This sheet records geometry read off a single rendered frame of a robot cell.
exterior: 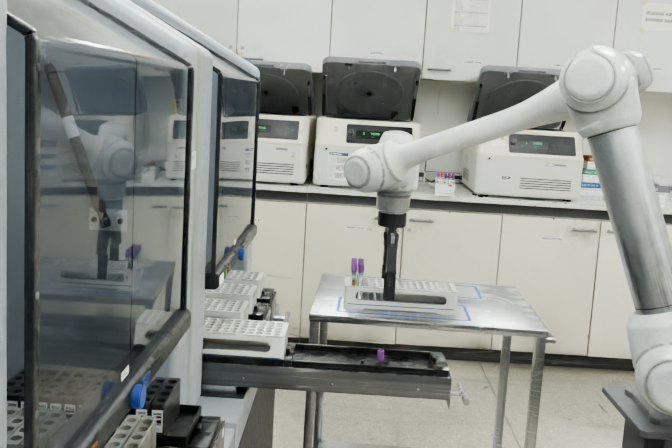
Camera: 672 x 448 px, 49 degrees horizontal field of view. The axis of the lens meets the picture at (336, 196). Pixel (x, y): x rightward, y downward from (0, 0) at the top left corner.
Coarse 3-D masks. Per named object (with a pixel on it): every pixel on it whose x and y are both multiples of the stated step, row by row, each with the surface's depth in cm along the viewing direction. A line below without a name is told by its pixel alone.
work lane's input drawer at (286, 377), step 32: (288, 352) 158; (320, 352) 164; (352, 352) 164; (384, 352) 164; (416, 352) 164; (224, 384) 154; (256, 384) 153; (288, 384) 153; (320, 384) 153; (352, 384) 153; (384, 384) 153; (416, 384) 153; (448, 384) 152
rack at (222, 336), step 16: (208, 320) 162; (224, 320) 163; (240, 320) 163; (208, 336) 154; (224, 336) 154; (240, 336) 154; (256, 336) 154; (272, 336) 154; (208, 352) 155; (224, 352) 155; (240, 352) 154; (256, 352) 154; (272, 352) 154
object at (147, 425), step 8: (144, 416) 109; (152, 416) 109; (144, 424) 106; (152, 424) 107; (136, 432) 104; (144, 432) 104; (152, 432) 107; (128, 440) 101; (136, 440) 102; (144, 440) 103; (152, 440) 107
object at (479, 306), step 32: (320, 288) 212; (480, 288) 223; (512, 288) 226; (320, 320) 187; (352, 320) 186; (384, 320) 186; (416, 320) 186; (448, 320) 188; (480, 320) 190; (512, 320) 191; (544, 352) 185; (320, 416) 235
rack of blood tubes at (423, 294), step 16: (352, 288) 192; (368, 288) 192; (400, 288) 193; (416, 288) 194; (432, 288) 195; (448, 288) 196; (352, 304) 193; (368, 304) 193; (384, 304) 193; (400, 304) 193; (416, 304) 193; (432, 304) 193; (448, 304) 193
